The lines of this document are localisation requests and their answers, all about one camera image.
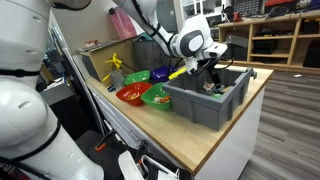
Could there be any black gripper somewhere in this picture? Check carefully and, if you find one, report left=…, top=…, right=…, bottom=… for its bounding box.
left=195, top=56, right=224, bottom=86

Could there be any white plush with orange bow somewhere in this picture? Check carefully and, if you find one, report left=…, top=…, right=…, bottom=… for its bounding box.
left=202, top=81, right=216, bottom=94

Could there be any grey plastic container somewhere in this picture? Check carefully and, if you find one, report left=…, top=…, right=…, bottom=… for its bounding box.
left=162, top=63, right=258, bottom=132

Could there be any purple plastic bowl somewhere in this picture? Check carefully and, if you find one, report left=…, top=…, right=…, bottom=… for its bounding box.
left=149, top=65, right=179, bottom=84

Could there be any orange tiger plush toy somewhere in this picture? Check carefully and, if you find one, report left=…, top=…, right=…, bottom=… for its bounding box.
left=153, top=94, right=172, bottom=104

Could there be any green plastic bowl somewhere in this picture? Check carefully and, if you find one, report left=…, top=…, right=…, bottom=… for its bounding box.
left=123, top=69, right=152, bottom=86
left=140, top=82, right=174, bottom=112

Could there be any yellow orange small toy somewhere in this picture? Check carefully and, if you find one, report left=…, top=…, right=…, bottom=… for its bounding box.
left=126, top=92, right=141, bottom=101

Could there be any red plastic bowl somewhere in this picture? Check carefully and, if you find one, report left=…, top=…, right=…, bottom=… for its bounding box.
left=115, top=81, right=153, bottom=107

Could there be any black storage box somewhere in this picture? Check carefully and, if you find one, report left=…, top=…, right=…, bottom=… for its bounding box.
left=233, top=45, right=248, bottom=62
left=252, top=39, right=279, bottom=55

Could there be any grey metal box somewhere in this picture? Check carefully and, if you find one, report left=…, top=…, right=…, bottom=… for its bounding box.
left=227, top=33, right=249, bottom=48

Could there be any red tool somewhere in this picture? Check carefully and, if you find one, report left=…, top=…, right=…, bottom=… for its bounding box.
left=233, top=11, right=244, bottom=23

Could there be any grey fabric bin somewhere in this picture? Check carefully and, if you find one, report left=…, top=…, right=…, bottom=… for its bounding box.
left=133, top=35, right=184, bottom=72

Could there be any white shelf unit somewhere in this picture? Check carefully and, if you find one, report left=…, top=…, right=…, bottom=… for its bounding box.
left=181, top=0, right=224, bottom=28

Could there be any teal cloth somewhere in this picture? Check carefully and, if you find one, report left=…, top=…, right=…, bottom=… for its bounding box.
left=138, top=32, right=154, bottom=43

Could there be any wooden shelf unit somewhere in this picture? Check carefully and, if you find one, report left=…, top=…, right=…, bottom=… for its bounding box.
left=218, top=11, right=320, bottom=75

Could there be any translucent plastic cup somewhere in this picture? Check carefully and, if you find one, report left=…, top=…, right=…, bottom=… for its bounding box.
left=109, top=69, right=126, bottom=90

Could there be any pink translucent storage bin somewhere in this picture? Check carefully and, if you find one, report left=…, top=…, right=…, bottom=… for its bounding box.
left=109, top=6, right=138, bottom=40

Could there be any brown cardboard box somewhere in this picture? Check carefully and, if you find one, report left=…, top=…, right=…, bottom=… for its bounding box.
left=79, top=39, right=138, bottom=88

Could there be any black clamp with orange tip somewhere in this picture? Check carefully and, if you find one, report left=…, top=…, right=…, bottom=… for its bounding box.
left=94, top=129, right=118, bottom=153

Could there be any red white small item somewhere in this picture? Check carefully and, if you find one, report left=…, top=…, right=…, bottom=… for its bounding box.
left=83, top=39, right=101, bottom=48

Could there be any grey side desk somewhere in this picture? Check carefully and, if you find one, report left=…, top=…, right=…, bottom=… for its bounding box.
left=39, top=77, right=75, bottom=105

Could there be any brown framed glass door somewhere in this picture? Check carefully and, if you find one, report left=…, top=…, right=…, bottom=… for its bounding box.
left=39, top=28, right=66, bottom=84

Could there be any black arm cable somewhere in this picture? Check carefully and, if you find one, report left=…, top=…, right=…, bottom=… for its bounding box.
left=131, top=0, right=178, bottom=54

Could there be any white metal frame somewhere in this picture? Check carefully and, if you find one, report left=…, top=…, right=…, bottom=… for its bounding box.
left=118, top=149, right=181, bottom=180

